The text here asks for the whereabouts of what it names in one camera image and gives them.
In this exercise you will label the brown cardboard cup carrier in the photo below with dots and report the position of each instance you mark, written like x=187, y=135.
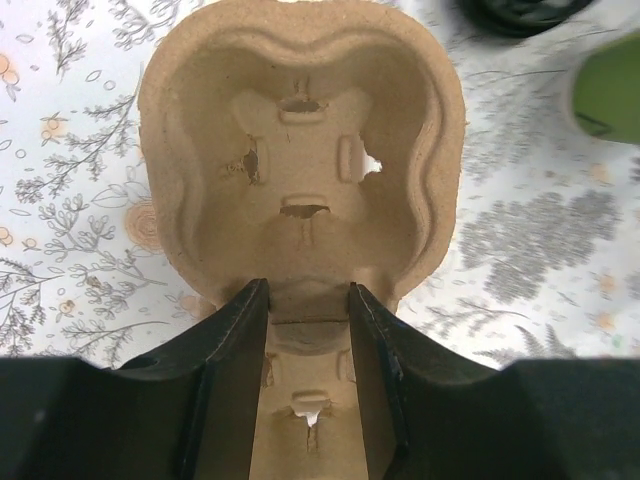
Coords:
x=314, y=144

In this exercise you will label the floral patterned table mat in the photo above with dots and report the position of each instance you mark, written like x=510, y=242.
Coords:
x=544, y=261

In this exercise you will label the green white paper cup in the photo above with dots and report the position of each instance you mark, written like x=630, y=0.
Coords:
x=604, y=93

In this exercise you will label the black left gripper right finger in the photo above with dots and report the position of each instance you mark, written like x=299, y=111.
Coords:
x=429, y=413

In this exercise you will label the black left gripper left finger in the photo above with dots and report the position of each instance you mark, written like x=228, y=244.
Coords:
x=184, y=410

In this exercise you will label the stack of black lids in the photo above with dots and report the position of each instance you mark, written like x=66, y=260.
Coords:
x=519, y=19

